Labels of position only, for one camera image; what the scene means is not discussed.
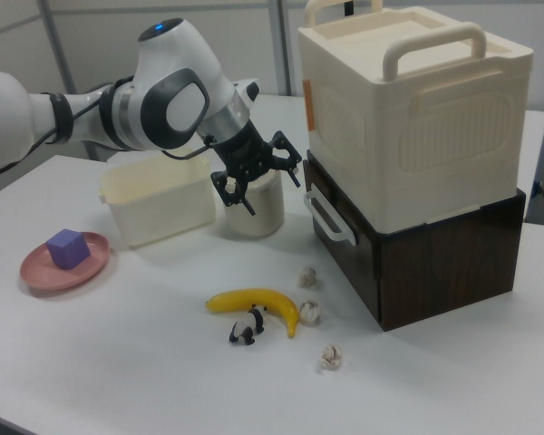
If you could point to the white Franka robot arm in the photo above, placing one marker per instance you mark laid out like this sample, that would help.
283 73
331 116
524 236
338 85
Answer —
172 113

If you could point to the yellow banana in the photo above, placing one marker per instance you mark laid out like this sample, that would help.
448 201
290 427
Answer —
272 300

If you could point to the dark brown wooden cabinet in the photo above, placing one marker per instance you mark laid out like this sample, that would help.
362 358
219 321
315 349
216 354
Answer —
444 263

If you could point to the small cream lidded trash can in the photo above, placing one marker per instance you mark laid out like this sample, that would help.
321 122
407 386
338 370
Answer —
263 213

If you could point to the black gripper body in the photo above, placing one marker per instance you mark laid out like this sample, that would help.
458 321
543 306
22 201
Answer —
245 151

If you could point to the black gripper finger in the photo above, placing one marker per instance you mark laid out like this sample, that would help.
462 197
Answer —
231 192
284 156

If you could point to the pink plate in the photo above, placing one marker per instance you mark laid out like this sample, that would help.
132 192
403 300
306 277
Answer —
41 272

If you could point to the purple cube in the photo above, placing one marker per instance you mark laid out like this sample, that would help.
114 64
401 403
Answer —
68 249

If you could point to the cream open plastic bin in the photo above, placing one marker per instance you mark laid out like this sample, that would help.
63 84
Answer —
158 204

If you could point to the small panda figurine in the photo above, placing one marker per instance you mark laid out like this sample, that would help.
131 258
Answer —
249 326

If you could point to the crumpled white paper ball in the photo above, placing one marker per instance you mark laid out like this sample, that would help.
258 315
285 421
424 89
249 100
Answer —
309 312
331 356
307 276

